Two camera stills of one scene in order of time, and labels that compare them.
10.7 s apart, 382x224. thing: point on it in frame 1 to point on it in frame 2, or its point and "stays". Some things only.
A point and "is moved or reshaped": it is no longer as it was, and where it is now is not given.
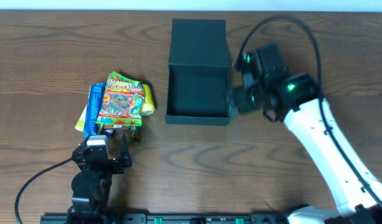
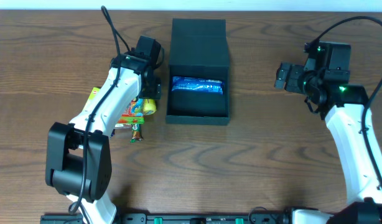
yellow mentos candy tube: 148,106 stays
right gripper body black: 233,101 to 290,78
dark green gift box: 198,78 stays
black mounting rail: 165,218 stays
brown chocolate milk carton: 117,126 stays
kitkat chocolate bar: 134,130 stays
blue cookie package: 96,93 is moved or reshaped
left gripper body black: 111,163 to 153,90
